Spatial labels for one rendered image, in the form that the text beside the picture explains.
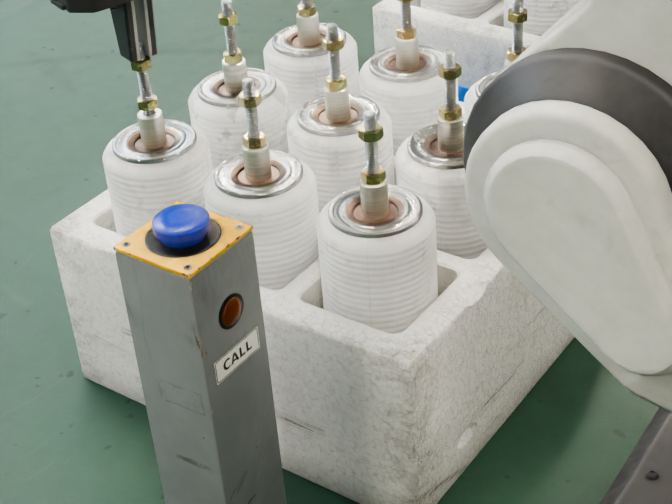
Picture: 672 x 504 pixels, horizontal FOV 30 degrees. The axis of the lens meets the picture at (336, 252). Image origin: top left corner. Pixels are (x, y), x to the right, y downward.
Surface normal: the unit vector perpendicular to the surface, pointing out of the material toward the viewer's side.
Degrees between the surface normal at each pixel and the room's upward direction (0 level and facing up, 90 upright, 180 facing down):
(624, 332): 90
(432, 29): 90
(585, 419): 0
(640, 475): 0
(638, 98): 51
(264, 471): 90
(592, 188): 90
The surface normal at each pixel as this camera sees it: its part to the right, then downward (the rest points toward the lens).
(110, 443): -0.07, -0.83
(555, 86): -0.59, -0.25
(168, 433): -0.57, 0.49
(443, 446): 0.82, 0.28
